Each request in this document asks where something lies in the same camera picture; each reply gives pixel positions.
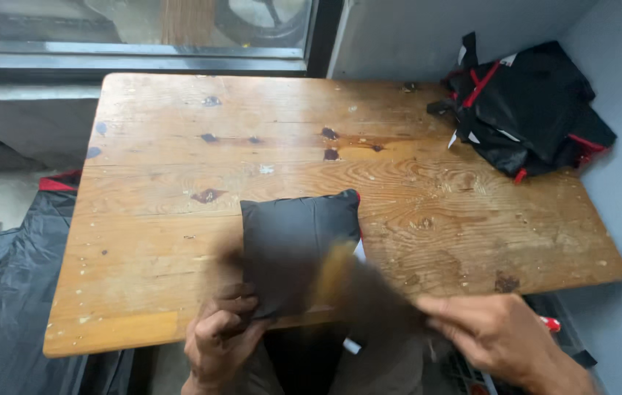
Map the person's right hand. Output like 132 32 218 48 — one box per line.
414 293 555 387

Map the pile of black red-trimmed covers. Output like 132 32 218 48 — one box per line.
426 32 618 184

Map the black fabric cover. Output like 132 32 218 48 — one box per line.
239 189 429 352

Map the glass window with metal frame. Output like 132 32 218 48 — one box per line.
0 0 345 83

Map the heap of black fabric sheets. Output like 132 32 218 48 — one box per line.
0 169 137 395

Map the person's left hand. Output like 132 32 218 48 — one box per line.
183 283 271 387

